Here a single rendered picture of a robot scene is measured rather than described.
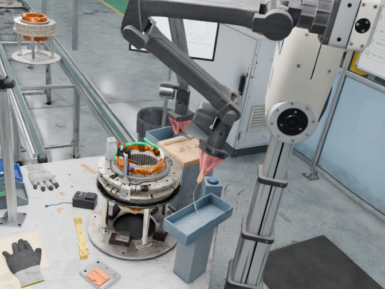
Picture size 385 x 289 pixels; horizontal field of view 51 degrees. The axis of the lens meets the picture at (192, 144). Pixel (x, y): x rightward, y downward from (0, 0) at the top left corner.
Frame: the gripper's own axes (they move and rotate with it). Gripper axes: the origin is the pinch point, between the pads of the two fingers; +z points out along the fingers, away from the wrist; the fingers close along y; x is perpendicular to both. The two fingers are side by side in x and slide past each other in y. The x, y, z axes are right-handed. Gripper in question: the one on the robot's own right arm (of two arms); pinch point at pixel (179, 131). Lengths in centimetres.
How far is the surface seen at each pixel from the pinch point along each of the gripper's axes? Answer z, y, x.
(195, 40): -20, -58, -61
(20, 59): 31, -6, -212
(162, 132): 10.6, -6.5, -19.0
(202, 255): 26, 20, 44
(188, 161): 8.6, 2.4, 11.3
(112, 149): 0.0, 33.4, 0.9
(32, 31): 7, -14, -203
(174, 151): 8.3, 2.8, 1.8
